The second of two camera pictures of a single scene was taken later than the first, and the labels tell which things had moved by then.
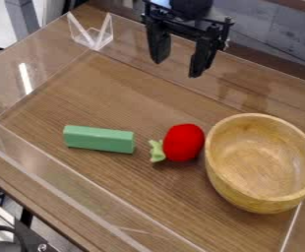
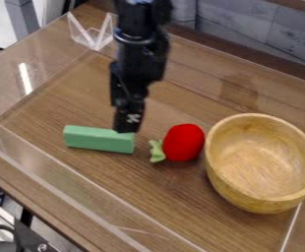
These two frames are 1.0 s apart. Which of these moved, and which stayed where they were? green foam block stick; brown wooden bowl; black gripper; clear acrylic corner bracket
Moved: black gripper
Stayed: green foam block stick; clear acrylic corner bracket; brown wooden bowl
